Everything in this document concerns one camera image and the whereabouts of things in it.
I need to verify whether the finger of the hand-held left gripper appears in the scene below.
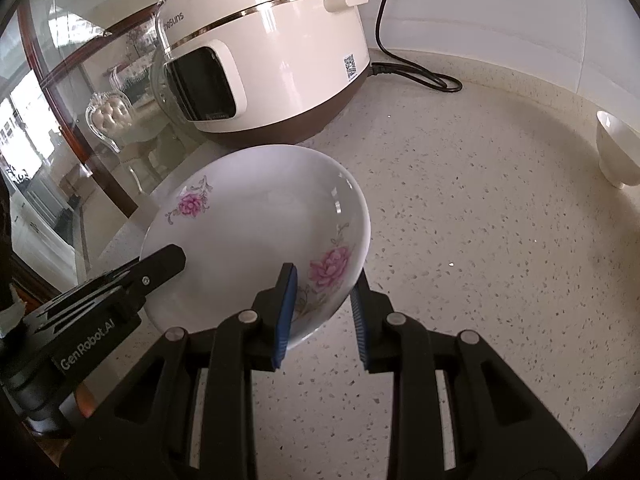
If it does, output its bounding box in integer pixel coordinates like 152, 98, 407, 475
32, 244, 187, 321

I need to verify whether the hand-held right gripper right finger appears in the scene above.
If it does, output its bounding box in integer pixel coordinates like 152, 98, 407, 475
350, 275, 588, 480

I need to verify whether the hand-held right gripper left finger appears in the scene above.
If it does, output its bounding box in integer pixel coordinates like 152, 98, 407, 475
65, 262, 299, 480

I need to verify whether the white floral plate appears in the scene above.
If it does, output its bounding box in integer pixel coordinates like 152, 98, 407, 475
140, 145, 372, 351

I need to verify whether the white floral footed bowl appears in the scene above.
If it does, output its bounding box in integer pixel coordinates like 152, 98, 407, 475
595, 110, 640, 190

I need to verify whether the white upholstered chair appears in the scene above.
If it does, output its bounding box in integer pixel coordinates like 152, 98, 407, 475
85, 91, 136, 153

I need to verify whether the wooden framed glass door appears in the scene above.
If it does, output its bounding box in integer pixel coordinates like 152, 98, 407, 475
0, 0, 211, 301

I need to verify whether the cream rice cooker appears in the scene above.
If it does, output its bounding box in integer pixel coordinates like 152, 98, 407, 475
150, 0, 372, 148

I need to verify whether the black power cable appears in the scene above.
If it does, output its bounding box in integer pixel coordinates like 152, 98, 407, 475
367, 0, 463, 94

